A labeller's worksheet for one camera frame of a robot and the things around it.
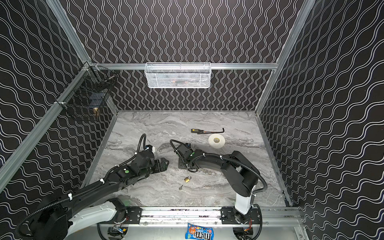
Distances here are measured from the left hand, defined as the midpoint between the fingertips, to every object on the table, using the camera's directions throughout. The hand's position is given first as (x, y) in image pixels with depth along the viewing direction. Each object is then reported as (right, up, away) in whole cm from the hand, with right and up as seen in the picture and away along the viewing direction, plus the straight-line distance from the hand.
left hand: (167, 164), depth 81 cm
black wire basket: (-54, +45, +16) cm, 72 cm away
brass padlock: (+11, -9, +5) cm, 15 cm away
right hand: (+8, -3, +11) cm, 14 cm away
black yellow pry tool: (+19, +18, +26) cm, 37 cm away
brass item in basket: (-40, +29, +2) cm, 50 cm away
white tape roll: (+30, +8, +20) cm, 37 cm away
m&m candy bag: (+15, -28, -12) cm, 34 cm away
